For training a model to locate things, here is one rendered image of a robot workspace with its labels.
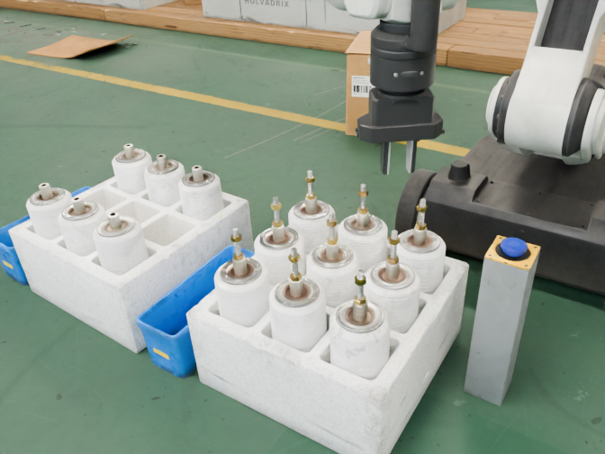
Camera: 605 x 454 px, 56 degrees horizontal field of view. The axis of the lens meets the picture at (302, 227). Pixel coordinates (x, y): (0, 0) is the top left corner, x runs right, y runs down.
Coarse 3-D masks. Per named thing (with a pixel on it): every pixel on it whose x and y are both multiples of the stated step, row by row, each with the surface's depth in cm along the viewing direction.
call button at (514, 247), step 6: (504, 240) 91; (510, 240) 90; (516, 240) 90; (504, 246) 89; (510, 246) 89; (516, 246) 89; (522, 246) 89; (504, 252) 90; (510, 252) 89; (516, 252) 88; (522, 252) 88
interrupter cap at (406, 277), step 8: (384, 264) 99; (400, 264) 99; (376, 272) 97; (384, 272) 98; (400, 272) 98; (408, 272) 97; (376, 280) 96; (384, 280) 96; (392, 280) 96; (400, 280) 96; (408, 280) 95; (384, 288) 94; (392, 288) 94; (400, 288) 94
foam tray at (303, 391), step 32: (448, 288) 104; (192, 320) 102; (224, 320) 100; (416, 320) 98; (448, 320) 108; (224, 352) 101; (256, 352) 96; (288, 352) 93; (320, 352) 92; (416, 352) 94; (224, 384) 107; (256, 384) 101; (288, 384) 95; (320, 384) 90; (352, 384) 87; (384, 384) 86; (416, 384) 99; (288, 416) 100; (320, 416) 94; (352, 416) 89; (384, 416) 87; (352, 448) 94; (384, 448) 92
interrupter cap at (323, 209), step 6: (300, 204) 118; (318, 204) 118; (324, 204) 117; (294, 210) 116; (300, 210) 116; (318, 210) 116; (324, 210) 115; (300, 216) 114; (306, 216) 114; (312, 216) 114; (318, 216) 113; (324, 216) 114
